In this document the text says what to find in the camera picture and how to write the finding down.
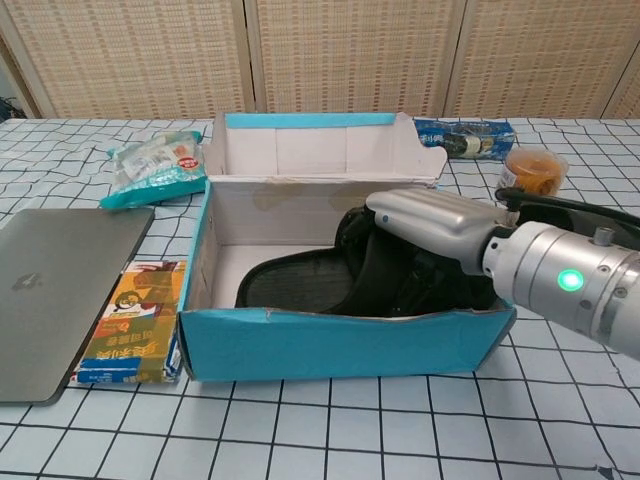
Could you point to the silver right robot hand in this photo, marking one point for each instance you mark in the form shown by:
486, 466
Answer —
435, 220

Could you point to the blue cardboard shoe box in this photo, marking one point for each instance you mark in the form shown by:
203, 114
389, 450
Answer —
320, 345

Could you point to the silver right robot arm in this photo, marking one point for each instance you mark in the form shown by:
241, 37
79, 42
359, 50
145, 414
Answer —
575, 290

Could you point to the colourful printed snack box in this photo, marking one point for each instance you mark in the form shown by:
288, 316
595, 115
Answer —
130, 320

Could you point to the blue cookie package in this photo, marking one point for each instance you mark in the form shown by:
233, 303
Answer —
480, 135

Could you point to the clear tub of rubber bands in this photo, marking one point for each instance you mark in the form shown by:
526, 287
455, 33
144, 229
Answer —
535, 172

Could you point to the bamboo folding screen panel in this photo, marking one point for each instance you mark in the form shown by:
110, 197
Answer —
350, 55
550, 55
125, 55

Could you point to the teal plastic snack bag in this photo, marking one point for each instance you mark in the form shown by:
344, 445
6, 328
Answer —
150, 170

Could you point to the grey closed laptop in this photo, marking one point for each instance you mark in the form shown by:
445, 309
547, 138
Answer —
60, 290

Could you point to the dark object behind table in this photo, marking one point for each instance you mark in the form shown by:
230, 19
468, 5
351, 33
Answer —
7, 107

